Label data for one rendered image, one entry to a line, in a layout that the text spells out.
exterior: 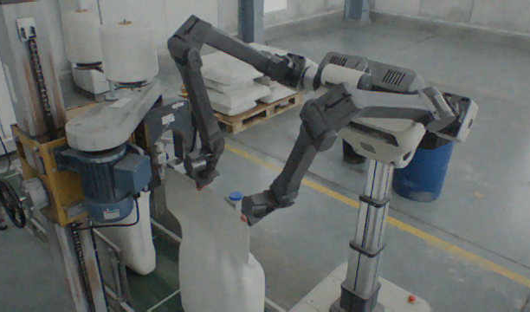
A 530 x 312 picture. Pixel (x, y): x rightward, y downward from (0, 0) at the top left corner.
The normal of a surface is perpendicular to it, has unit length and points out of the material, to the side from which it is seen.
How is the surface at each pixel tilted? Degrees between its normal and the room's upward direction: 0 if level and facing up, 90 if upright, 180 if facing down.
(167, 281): 0
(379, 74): 40
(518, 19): 90
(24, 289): 0
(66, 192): 90
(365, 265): 90
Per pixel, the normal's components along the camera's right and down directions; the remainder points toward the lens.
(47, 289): 0.02, -0.88
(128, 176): -0.31, 0.45
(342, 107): -0.53, -0.17
